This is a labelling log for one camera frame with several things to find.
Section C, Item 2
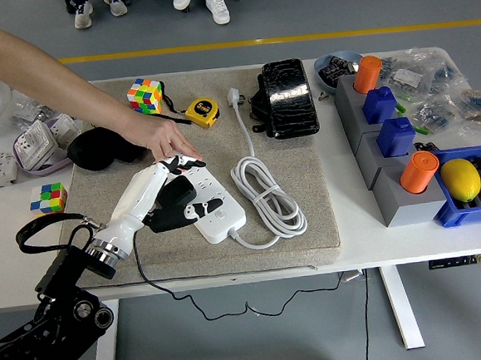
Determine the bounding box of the small colourful puzzle cube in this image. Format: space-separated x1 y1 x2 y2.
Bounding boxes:
28 181 70 216

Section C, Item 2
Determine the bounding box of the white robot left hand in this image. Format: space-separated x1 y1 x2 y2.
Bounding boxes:
96 150 230 253

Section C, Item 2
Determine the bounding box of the grey under-table bracket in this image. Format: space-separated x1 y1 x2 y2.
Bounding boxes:
339 269 373 284

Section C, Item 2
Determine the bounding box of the white wall socket panel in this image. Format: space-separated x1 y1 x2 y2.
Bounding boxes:
10 117 64 170
46 112 84 141

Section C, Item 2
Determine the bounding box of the person's hand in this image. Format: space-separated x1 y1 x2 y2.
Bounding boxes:
120 107 205 165

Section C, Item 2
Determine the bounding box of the grey block holder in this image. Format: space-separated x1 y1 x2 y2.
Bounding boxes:
331 72 389 128
352 126 424 192
341 91 406 158
367 157 453 229

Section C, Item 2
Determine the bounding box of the clear bag of brown resistors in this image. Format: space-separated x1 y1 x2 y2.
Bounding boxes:
452 84 481 126

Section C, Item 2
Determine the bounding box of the black cloth pouch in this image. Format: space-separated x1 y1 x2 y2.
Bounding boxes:
65 122 151 174

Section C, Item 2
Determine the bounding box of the grey-brown table mat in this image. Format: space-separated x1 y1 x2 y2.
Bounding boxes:
52 61 343 291

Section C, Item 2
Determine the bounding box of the orange cylinder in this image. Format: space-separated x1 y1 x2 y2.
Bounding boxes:
351 54 385 96
397 150 442 196

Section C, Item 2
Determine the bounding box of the blue-grey bowl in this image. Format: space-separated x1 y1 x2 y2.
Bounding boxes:
312 48 367 98

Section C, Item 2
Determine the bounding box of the white table leg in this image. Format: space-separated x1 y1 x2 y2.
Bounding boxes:
86 298 125 360
378 264 426 352

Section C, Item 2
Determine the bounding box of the black table control panel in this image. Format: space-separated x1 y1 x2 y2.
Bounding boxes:
428 254 481 271

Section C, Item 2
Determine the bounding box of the large colourful puzzle cube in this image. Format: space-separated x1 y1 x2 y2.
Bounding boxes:
125 76 165 117

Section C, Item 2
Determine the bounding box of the blue plastic bin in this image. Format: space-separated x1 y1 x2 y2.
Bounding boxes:
427 144 481 230

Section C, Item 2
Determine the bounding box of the black glossy case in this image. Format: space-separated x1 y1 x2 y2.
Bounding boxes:
260 56 321 141

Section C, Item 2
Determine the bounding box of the clear bag with white card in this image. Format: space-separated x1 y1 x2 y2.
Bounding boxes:
380 48 430 99

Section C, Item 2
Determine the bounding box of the purple ribbon band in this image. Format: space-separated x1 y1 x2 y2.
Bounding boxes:
10 113 74 179

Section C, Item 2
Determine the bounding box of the yellow lemon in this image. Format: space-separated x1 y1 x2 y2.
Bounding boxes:
438 156 481 206

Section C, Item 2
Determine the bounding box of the small black component cluster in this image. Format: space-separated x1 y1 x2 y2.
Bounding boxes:
413 141 439 155

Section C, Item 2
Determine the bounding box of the black hanging cable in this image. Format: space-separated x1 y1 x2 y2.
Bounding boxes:
356 269 376 360

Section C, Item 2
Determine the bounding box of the clear bag of blue components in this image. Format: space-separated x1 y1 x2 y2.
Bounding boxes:
425 45 466 93
409 96 454 134

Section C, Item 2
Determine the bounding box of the white power strip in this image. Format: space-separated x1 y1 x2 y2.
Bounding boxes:
172 162 249 247

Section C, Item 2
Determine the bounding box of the white power strip cable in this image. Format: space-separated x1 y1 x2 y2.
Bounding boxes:
216 81 310 253

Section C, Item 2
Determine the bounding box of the yellow tape measure 5m print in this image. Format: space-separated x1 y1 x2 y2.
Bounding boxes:
184 96 223 131

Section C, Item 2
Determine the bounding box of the black wrist strap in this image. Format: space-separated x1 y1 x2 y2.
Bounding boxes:
151 78 194 129

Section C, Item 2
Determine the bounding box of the blue plastic block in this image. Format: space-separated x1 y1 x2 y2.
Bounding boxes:
375 115 419 160
361 84 400 126

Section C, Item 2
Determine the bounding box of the thin black plug cord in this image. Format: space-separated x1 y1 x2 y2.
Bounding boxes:
131 217 348 328

